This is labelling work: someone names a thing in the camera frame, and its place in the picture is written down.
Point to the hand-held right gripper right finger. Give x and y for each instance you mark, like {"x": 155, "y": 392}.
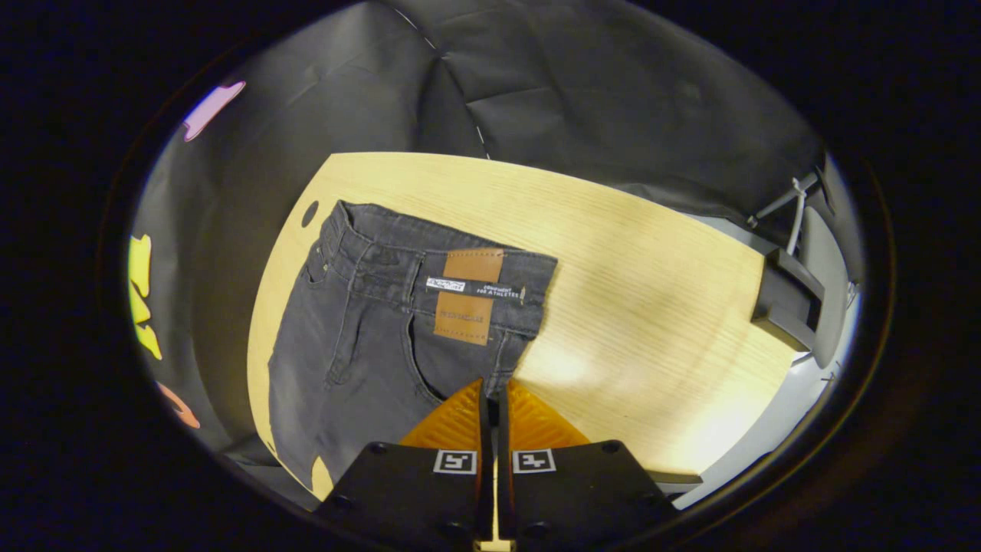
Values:
{"x": 582, "y": 491}

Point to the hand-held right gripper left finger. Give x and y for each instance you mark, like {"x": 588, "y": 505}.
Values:
{"x": 414, "y": 491}

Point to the black backdrop cloth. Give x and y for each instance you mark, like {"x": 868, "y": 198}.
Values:
{"x": 613, "y": 100}

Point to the grey metal frame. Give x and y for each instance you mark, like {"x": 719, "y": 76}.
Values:
{"x": 798, "y": 218}

